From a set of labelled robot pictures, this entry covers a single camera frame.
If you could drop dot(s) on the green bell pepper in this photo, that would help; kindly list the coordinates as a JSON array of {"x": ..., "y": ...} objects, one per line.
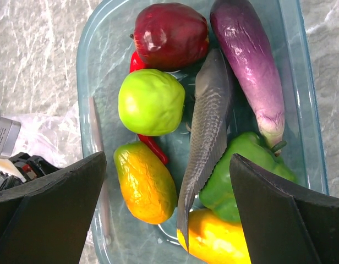
[{"x": 217, "y": 194}]

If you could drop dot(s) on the green apple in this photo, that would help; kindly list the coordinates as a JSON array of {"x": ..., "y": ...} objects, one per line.
[{"x": 151, "y": 102}]

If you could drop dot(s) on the red chili pepper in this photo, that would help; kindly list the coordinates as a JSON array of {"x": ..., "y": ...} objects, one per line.
[{"x": 136, "y": 64}]

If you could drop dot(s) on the yellow orange mango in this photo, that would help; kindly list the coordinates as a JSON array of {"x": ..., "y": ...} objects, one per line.
[{"x": 215, "y": 241}]

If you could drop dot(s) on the translucent blue plastic container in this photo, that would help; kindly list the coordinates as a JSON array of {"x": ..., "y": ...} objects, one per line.
[{"x": 103, "y": 61}]

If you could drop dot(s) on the clear zip top bag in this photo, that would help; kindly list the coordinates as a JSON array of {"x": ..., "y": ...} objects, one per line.
[{"x": 55, "y": 138}]

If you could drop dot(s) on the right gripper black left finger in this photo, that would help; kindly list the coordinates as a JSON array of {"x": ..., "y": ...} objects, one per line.
[{"x": 47, "y": 220}]

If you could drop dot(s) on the purple eggplant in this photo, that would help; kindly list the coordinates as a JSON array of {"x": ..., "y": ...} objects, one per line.
[{"x": 246, "y": 46}]

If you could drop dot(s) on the dark red apple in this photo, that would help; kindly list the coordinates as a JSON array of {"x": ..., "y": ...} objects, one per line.
[{"x": 170, "y": 36}]

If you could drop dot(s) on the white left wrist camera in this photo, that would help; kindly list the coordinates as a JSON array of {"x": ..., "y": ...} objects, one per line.
[{"x": 9, "y": 131}]

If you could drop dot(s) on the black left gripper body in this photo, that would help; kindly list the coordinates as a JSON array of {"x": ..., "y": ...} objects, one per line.
[{"x": 22, "y": 168}]

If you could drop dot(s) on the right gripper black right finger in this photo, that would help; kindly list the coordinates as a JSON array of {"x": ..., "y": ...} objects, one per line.
[{"x": 284, "y": 222}]

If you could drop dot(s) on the orange green mango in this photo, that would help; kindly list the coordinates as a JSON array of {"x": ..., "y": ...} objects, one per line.
[{"x": 146, "y": 184}]

